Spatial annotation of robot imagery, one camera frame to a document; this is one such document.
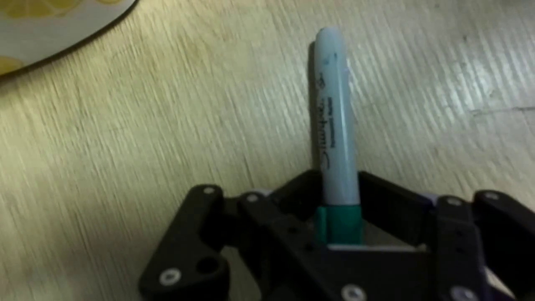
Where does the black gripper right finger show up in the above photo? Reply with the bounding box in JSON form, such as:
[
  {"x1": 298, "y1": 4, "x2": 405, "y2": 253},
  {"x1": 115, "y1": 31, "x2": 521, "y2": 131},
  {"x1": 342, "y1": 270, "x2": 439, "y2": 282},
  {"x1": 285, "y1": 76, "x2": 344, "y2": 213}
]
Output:
[{"x1": 355, "y1": 170, "x2": 535, "y2": 301}]

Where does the green capped marker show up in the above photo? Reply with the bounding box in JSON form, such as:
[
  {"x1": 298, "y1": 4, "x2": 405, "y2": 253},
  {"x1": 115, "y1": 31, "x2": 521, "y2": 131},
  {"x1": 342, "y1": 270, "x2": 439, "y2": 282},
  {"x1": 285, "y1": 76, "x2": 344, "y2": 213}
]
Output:
[{"x1": 307, "y1": 26, "x2": 365, "y2": 248}]

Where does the white bowl with yellow print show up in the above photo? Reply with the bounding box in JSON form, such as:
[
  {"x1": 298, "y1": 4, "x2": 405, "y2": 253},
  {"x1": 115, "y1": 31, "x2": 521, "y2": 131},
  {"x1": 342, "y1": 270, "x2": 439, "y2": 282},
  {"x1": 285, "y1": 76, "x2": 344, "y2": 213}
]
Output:
[{"x1": 0, "y1": 0, "x2": 140, "y2": 81}]

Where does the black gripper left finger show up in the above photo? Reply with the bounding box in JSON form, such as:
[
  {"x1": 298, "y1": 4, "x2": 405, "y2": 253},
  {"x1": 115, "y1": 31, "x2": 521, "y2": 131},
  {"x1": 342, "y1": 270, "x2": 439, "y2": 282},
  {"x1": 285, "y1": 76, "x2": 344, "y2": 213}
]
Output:
[{"x1": 136, "y1": 170, "x2": 330, "y2": 301}]

